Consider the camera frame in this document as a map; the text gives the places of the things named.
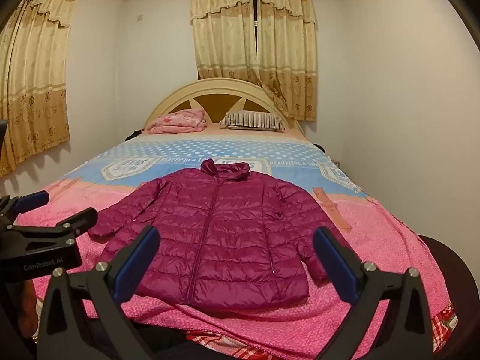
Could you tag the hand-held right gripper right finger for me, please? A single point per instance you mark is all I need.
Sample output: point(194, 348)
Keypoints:
point(334, 266)

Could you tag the pink folded quilt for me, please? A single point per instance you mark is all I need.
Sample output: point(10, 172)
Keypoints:
point(176, 122)

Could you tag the beige floral curtain panel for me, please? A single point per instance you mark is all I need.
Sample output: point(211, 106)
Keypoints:
point(288, 52)
point(225, 37)

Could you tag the magenta puffer jacket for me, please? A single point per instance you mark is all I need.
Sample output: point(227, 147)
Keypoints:
point(225, 240)

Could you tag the cream wooden bed headboard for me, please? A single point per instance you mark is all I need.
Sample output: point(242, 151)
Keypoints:
point(217, 107)

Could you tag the wide beige floral curtain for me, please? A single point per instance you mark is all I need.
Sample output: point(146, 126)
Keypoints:
point(33, 82)

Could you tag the blue and pink printed blanket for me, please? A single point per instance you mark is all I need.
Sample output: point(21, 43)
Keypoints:
point(375, 232)

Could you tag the striped pillow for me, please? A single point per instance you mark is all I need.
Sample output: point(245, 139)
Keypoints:
point(253, 120)

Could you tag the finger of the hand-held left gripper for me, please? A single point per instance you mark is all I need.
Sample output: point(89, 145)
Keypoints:
point(33, 198)
point(84, 219)

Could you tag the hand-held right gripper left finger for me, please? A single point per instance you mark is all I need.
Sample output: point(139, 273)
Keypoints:
point(138, 260)

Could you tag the red plaid bed sheet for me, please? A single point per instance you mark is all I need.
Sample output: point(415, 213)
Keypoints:
point(444, 326)

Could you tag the dark round furniture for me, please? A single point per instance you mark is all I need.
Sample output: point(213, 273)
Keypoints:
point(450, 270)

